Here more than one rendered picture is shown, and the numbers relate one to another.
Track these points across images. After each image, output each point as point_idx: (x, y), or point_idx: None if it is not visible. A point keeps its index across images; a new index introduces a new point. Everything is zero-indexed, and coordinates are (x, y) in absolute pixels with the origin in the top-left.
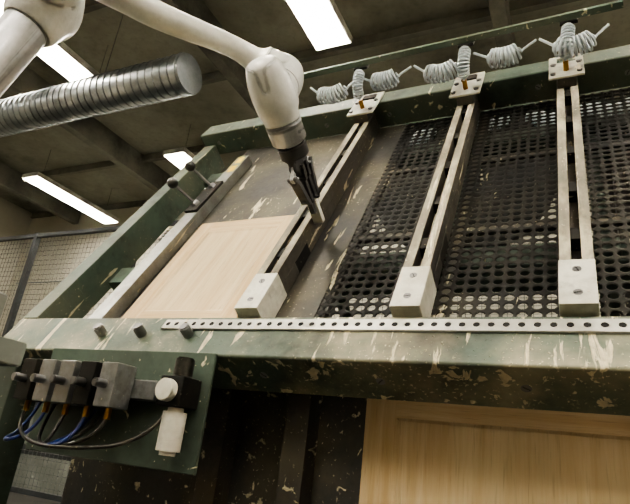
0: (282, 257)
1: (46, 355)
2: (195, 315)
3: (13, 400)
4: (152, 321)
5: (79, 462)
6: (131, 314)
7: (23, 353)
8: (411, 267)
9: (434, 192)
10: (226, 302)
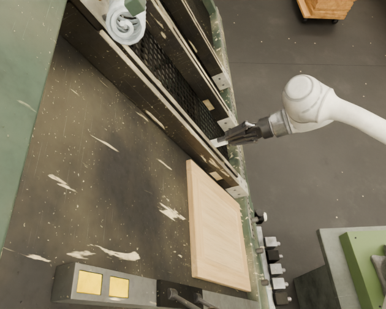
0: (233, 170)
1: None
2: (239, 228)
3: None
4: (253, 249)
5: None
6: (246, 282)
7: (318, 229)
8: (229, 114)
9: (202, 73)
10: (233, 211)
